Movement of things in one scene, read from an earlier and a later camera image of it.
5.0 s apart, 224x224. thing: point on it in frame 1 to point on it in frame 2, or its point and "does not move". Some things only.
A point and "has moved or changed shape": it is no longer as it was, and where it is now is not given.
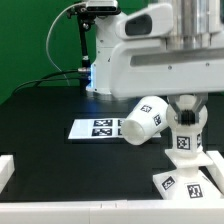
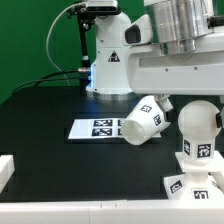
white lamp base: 187,182 has moved or changed shape
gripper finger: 201,100 to 220,116
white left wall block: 7,169 does not move
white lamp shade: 148,116 does not move
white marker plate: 100,129 does not move
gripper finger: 174,101 to 164,102
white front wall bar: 112,212 does not move
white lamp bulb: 187,137 has moved or changed shape
